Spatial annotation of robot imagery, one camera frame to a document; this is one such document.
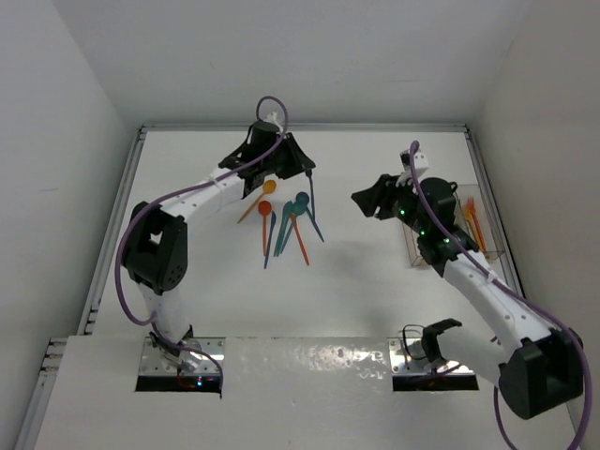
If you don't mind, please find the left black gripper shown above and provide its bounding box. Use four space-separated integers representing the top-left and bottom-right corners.
262 132 314 180

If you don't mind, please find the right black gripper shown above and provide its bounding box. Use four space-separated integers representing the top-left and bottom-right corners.
352 172 428 235

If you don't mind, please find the dark blue fork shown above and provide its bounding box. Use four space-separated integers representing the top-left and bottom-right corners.
306 169 316 222

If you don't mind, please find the teal spoon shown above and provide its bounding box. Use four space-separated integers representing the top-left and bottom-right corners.
278 202 308 255

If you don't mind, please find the dark blue spoon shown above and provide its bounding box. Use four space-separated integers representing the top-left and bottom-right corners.
295 191 324 243

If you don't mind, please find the yellow fork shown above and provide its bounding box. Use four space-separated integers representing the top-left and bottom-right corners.
462 204 484 250

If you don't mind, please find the orange fork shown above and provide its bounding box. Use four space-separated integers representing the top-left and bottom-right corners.
467 197 488 252

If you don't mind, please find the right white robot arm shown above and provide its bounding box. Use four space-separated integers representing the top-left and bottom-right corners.
351 174 584 419

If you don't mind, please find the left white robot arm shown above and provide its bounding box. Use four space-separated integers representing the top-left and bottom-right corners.
114 120 316 355

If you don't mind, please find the yellow spoon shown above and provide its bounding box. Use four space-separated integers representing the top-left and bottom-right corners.
237 180 278 223

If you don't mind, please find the orange spoon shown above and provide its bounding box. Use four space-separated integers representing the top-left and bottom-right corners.
258 201 272 256

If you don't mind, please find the dark blue knife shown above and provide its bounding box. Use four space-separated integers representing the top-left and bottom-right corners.
263 211 277 270

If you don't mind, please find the clear container left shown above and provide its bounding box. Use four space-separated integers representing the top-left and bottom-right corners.
402 224 427 267

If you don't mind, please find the clear container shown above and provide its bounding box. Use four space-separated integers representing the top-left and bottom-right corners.
455 184 504 263
402 224 427 267

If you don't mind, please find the clear container right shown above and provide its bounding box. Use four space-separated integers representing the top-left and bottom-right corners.
455 184 504 263

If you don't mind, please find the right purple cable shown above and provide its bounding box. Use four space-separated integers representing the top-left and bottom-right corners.
408 140 591 450

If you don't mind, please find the purple cable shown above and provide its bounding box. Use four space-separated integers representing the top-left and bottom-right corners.
114 96 290 390
408 140 591 450

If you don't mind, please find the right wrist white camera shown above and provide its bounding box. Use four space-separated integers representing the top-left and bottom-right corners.
400 150 429 177

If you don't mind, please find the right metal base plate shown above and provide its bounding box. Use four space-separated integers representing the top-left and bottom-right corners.
388 336 473 377

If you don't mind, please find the metal base plate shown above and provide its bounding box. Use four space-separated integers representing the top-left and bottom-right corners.
388 336 473 377
138 336 224 379

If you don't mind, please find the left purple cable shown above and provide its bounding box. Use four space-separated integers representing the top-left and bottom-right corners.
114 96 290 390

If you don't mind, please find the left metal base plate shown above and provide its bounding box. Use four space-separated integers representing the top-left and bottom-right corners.
138 336 224 379

